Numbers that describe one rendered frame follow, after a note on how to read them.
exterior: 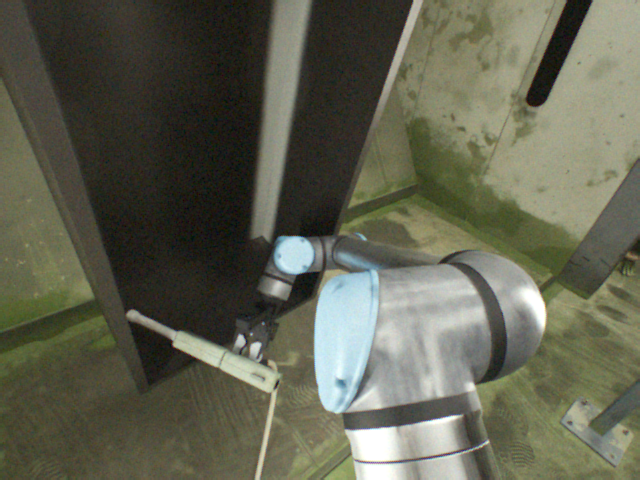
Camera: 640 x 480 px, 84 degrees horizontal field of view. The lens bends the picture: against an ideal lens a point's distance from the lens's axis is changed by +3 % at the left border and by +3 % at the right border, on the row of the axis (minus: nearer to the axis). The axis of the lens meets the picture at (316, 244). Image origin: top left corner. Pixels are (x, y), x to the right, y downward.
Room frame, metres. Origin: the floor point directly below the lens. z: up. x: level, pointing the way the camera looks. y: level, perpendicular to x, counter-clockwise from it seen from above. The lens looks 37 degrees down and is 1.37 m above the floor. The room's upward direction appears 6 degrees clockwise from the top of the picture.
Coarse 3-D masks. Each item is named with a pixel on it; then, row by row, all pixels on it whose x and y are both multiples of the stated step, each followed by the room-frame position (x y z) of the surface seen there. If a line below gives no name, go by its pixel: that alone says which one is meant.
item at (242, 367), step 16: (144, 320) 0.63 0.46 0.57; (176, 336) 0.58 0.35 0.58; (192, 336) 0.58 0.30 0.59; (192, 352) 0.55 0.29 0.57; (208, 352) 0.54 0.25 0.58; (224, 352) 0.54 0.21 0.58; (224, 368) 0.51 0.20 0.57; (240, 368) 0.50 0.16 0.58; (256, 368) 0.50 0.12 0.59; (256, 384) 0.47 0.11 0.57; (272, 384) 0.47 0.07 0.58
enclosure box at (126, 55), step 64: (0, 0) 0.35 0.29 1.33; (64, 0) 0.69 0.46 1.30; (128, 0) 0.76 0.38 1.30; (192, 0) 0.84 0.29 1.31; (256, 0) 0.95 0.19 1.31; (320, 0) 0.95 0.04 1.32; (384, 0) 0.82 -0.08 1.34; (0, 64) 0.49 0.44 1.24; (64, 64) 0.69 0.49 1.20; (128, 64) 0.76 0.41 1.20; (192, 64) 0.86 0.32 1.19; (256, 64) 0.97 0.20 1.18; (320, 64) 0.94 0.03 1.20; (384, 64) 0.80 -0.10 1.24; (64, 128) 0.69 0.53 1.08; (128, 128) 0.77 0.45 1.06; (192, 128) 0.88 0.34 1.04; (256, 128) 1.01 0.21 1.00; (320, 128) 0.92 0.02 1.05; (64, 192) 0.38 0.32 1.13; (128, 192) 0.78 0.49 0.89; (192, 192) 0.90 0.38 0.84; (256, 192) 1.06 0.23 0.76; (320, 192) 0.91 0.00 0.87; (128, 256) 0.78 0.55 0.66; (192, 256) 0.93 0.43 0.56; (256, 256) 1.02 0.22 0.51; (128, 320) 0.67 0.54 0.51; (192, 320) 0.71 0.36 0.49
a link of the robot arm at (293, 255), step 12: (288, 240) 0.67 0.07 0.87; (300, 240) 0.67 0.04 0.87; (312, 240) 0.70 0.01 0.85; (276, 252) 0.66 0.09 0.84; (288, 252) 0.65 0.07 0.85; (300, 252) 0.65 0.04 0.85; (312, 252) 0.66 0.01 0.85; (276, 264) 0.65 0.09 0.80; (288, 264) 0.63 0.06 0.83; (300, 264) 0.63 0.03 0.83; (312, 264) 0.65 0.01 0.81
